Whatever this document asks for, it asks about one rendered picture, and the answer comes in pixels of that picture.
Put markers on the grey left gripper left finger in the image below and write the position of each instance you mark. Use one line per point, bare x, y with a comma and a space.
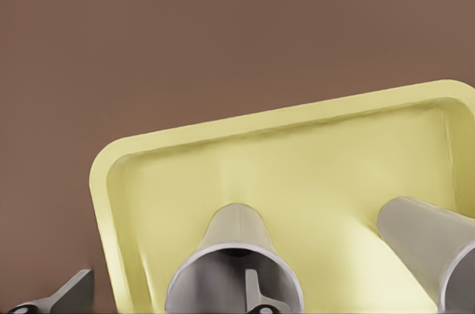
66, 293

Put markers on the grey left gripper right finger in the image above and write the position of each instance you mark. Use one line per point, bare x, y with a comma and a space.
256, 293

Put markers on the white IKEA cup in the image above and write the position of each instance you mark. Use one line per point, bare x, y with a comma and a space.
423, 239
237, 232

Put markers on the pale yellow tray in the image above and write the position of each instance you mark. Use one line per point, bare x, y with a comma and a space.
297, 158

